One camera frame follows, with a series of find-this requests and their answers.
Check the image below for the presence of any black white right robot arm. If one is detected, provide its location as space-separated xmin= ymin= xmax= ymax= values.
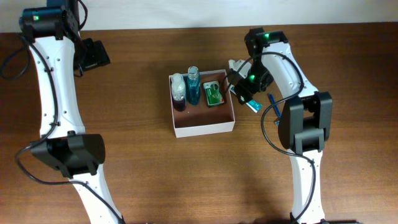
xmin=229 ymin=27 xmax=332 ymax=223

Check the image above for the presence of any green white toothpaste tube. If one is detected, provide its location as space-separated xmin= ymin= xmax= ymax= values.
xmin=229 ymin=86 xmax=262 ymax=113

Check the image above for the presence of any purple foam pump bottle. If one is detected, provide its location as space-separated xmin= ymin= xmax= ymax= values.
xmin=171 ymin=73 xmax=187 ymax=111

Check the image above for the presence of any blue disposable razor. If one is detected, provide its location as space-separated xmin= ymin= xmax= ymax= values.
xmin=268 ymin=93 xmax=281 ymax=126

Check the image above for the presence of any teal mouthwash bottle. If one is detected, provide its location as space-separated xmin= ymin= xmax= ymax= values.
xmin=187 ymin=66 xmax=200 ymax=105

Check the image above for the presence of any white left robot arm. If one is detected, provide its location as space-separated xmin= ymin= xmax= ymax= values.
xmin=15 ymin=0 xmax=124 ymax=223

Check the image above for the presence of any green soap box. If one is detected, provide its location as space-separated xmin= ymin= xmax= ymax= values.
xmin=203 ymin=80 xmax=224 ymax=108

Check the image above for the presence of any white open cardboard box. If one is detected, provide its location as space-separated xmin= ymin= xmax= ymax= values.
xmin=169 ymin=69 xmax=236 ymax=139

